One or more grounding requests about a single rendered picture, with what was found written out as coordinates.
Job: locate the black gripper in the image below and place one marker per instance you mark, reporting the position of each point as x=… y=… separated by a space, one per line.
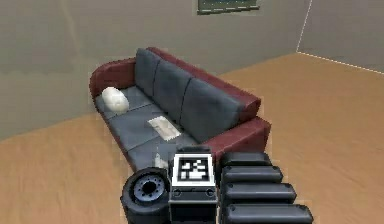
x=146 y=195

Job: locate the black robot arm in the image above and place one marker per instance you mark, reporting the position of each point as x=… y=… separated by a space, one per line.
x=253 y=190

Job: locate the red sofa with grey cushions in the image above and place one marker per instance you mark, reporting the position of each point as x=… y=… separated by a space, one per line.
x=186 y=100

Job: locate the small white object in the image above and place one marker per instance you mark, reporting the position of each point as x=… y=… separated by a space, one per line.
x=160 y=161

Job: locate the white newspaper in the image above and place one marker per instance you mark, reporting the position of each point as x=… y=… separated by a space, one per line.
x=164 y=128

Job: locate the white pillow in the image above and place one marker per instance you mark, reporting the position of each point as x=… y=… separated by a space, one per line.
x=115 y=99

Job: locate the dark framed wall picture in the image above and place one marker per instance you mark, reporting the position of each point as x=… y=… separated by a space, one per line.
x=228 y=6

